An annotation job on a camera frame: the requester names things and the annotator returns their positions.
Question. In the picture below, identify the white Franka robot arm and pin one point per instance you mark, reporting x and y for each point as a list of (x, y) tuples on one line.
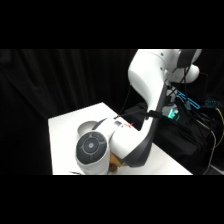
[(146, 86)]

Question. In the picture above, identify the black curtain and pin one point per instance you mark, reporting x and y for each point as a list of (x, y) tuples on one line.
[(33, 86)]

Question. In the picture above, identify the black cloth covered stand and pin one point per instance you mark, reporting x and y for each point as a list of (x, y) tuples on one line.
[(180, 140)]

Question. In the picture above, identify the tan wrist camera mount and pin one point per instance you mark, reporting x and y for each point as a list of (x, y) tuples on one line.
[(117, 163)]

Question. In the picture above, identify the blue lit device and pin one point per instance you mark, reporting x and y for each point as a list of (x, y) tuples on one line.
[(190, 101)]

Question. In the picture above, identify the green status light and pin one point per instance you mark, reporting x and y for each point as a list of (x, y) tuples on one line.
[(171, 114)]

